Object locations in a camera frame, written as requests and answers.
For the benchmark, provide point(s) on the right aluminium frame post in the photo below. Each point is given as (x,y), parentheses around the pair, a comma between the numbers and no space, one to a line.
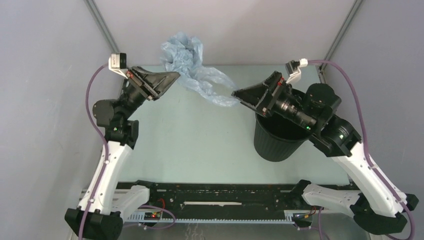
(347,22)

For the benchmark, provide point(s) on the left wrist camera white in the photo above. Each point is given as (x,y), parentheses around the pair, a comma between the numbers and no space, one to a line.
(117,63)

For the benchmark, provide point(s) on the black ribbed trash bin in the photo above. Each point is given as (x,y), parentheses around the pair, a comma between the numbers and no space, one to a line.
(276,138)

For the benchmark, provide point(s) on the aluminium frame post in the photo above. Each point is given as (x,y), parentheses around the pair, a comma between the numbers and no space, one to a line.
(102,25)
(347,22)

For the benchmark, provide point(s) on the left aluminium frame post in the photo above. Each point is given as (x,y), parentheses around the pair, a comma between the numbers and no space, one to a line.
(102,25)

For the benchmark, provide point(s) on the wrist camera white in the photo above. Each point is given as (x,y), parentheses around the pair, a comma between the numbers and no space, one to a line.
(117,63)
(293,69)

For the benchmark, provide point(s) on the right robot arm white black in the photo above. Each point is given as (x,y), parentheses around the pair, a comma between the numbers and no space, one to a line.
(287,117)

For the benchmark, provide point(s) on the light blue plastic trash bag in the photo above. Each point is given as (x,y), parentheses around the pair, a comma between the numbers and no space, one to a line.
(184,54)

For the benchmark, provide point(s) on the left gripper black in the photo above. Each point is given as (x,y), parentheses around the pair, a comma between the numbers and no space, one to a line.
(152,85)

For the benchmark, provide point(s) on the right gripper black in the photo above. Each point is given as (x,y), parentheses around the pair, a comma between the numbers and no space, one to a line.
(251,96)

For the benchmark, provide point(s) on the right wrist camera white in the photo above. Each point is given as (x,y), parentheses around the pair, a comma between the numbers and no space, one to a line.
(293,69)

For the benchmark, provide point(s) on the small circuit board with leds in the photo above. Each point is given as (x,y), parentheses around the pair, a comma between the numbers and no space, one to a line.
(152,216)

